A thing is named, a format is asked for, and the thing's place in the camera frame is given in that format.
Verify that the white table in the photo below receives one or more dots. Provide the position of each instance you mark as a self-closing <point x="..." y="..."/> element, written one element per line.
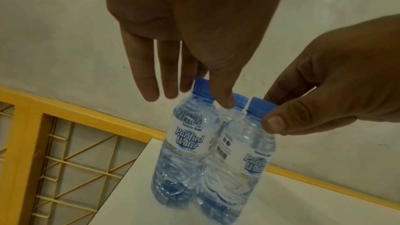
<point x="312" y="201"/>

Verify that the person's right hand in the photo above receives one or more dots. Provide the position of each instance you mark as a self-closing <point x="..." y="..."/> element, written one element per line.
<point x="343" y="75"/>

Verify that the person's left hand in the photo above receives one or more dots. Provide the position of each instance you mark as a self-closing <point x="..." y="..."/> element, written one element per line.
<point x="193" y="21"/>

